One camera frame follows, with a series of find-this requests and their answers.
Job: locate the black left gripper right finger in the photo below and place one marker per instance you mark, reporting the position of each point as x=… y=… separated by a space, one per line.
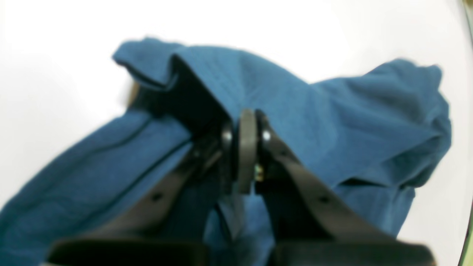
x=311 y=225

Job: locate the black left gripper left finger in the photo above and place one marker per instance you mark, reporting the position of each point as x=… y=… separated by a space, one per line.
x=166 y=226

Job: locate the dark blue t-shirt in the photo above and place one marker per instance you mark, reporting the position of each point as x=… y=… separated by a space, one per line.
x=373 y=139

